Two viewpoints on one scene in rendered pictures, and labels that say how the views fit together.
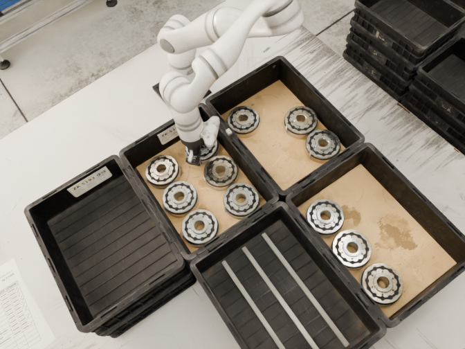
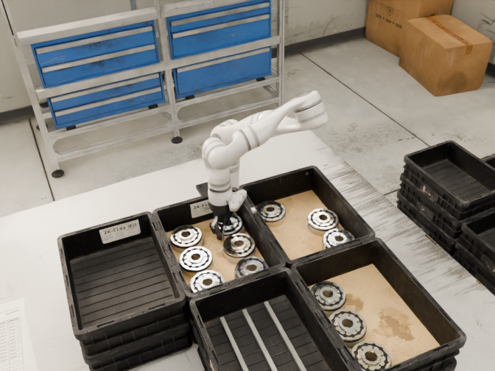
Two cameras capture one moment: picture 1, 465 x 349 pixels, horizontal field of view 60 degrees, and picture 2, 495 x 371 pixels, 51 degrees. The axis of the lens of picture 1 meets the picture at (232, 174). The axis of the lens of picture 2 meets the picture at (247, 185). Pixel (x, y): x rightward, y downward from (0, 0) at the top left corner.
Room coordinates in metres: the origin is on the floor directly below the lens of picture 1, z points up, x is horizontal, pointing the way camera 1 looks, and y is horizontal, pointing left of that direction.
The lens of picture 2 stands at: (-0.63, -0.08, 2.03)
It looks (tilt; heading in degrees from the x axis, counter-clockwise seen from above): 38 degrees down; 4
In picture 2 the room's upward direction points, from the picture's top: 2 degrees counter-clockwise
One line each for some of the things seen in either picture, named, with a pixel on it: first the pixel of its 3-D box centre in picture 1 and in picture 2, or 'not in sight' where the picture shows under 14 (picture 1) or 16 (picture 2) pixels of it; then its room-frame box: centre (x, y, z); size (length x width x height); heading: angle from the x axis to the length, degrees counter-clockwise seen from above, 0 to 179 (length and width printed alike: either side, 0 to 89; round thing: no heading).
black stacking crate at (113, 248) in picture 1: (108, 241); (121, 280); (0.39, 0.37, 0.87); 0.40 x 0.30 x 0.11; 25
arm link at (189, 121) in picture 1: (180, 100); (216, 163); (0.63, 0.09, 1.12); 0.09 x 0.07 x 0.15; 28
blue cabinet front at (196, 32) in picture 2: not in sight; (223, 48); (2.63, 0.26, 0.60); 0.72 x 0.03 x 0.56; 118
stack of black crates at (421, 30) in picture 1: (396, 44); (447, 206); (1.31, -0.91, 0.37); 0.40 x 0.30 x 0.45; 28
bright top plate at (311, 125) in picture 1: (300, 119); (323, 218); (0.67, -0.24, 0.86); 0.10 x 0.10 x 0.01
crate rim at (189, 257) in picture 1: (196, 175); (215, 238); (0.52, 0.10, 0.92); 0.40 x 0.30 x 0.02; 25
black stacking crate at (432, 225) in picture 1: (372, 233); (370, 314); (0.28, -0.34, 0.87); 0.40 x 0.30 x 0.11; 25
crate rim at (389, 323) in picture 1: (377, 226); (372, 302); (0.28, -0.34, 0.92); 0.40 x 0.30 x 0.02; 25
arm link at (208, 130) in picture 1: (196, 124); (225, 191); (0.61, 0.07, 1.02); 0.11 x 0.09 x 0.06; 69
